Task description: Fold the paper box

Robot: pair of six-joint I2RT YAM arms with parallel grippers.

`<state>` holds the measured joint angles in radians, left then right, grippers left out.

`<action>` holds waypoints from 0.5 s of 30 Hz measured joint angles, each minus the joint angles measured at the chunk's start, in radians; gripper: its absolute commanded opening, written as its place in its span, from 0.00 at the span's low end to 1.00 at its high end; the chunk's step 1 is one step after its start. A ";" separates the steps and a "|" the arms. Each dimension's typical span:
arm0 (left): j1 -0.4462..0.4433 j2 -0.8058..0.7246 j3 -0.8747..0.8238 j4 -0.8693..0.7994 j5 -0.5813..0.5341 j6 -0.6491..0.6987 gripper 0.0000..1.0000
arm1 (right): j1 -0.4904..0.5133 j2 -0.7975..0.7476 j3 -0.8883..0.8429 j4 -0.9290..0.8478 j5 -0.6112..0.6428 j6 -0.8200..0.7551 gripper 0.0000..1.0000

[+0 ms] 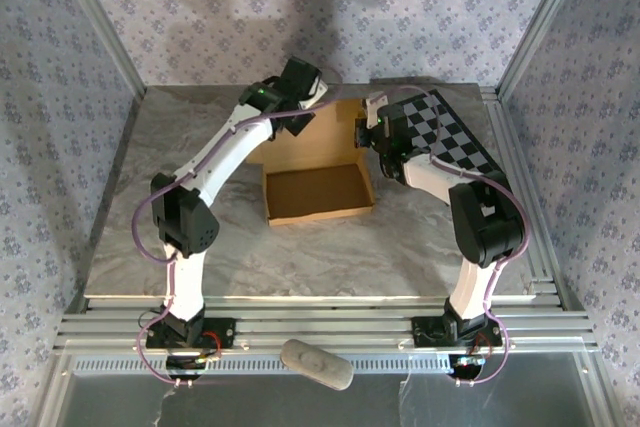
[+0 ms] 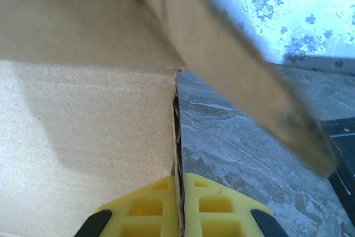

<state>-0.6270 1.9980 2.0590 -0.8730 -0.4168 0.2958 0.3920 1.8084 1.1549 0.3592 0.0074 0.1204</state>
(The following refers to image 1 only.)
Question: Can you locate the brown cardboard folding box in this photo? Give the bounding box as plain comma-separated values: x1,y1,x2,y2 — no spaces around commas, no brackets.
244,99,377,227

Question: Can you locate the black and grey checkerboard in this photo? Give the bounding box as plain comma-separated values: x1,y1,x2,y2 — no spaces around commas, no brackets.
394,89,507,183

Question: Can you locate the floral fabric backdrop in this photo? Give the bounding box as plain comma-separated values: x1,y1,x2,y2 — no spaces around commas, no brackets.
0,0,640,427

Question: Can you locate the marble pattern table mat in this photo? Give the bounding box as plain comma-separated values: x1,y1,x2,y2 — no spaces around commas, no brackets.
84,81,539,298

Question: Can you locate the grey oval pad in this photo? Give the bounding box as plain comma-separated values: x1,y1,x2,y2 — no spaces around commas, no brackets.
279,338,355,391

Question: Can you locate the small controller board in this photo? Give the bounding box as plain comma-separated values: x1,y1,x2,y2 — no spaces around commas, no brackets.
164,352,221,382
447,352,487,381

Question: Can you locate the grey metal sheet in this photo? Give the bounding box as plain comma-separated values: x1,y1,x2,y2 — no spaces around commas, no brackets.
39,352,616,427

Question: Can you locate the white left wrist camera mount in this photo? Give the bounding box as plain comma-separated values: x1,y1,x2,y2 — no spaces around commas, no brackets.
307,77,331,108

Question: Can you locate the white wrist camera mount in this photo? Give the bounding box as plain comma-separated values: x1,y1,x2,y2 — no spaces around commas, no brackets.
362,95,389,131
307,77,331,108

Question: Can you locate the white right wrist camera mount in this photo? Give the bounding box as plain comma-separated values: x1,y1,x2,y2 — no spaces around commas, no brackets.
362,95,389,131

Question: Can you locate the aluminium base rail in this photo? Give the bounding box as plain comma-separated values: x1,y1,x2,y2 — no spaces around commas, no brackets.
54,294,599,354

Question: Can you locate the aluminium frame post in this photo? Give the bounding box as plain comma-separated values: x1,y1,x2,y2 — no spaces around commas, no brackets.
494,0,594,98
49,0,149,101

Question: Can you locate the aluminium side rail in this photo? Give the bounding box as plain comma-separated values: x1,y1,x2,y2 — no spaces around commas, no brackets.
482,86,586,313

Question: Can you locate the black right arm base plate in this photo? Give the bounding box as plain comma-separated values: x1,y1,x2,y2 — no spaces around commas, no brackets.
410,315,503,348

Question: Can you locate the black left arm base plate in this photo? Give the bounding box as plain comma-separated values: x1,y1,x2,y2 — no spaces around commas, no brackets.
145,317,237,349

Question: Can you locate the grey slotted cable duct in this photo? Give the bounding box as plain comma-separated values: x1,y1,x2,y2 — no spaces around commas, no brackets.
72,352,454,373

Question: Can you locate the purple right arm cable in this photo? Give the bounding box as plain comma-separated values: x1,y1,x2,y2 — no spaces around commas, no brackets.
369,87,531,388

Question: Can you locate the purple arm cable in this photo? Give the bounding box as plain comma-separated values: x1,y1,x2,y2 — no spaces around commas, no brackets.
369,87,531,388
132,66,344,388

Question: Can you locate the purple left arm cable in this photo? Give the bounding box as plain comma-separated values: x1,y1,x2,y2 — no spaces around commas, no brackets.
132,66,344,388

